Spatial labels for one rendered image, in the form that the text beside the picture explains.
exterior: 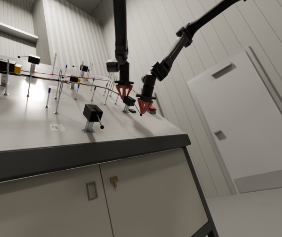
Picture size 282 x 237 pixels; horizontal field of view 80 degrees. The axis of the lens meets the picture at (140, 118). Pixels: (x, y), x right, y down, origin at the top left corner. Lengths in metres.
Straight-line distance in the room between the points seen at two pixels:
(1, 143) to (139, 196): 0.49
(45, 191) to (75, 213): 0.11
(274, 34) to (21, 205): 3.49
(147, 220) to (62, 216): 0.32
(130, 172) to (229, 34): 3.26
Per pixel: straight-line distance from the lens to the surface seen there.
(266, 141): 3.14
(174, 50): 1.01
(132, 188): 0.72
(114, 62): 0.99
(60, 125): 0.69
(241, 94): 3.23
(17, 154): 0.55
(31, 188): 0.58
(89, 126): 0.68
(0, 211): 0.57
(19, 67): 0.93
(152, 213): 0.78
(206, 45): 3.73
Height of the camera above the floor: 0.72
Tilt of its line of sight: 17 degrees up
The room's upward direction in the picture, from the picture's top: 17 degrees counter-clockwise
